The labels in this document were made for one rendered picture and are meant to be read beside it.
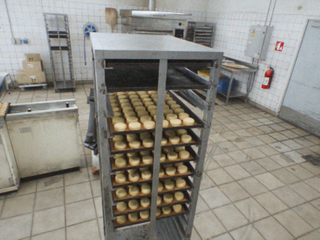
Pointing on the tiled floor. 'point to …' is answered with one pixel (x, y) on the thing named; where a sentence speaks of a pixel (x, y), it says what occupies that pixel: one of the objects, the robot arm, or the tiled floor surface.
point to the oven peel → (111, 16)
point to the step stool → (7, 80)
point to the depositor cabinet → (7, 164)
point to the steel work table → (232, 78)
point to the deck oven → (154, 23)
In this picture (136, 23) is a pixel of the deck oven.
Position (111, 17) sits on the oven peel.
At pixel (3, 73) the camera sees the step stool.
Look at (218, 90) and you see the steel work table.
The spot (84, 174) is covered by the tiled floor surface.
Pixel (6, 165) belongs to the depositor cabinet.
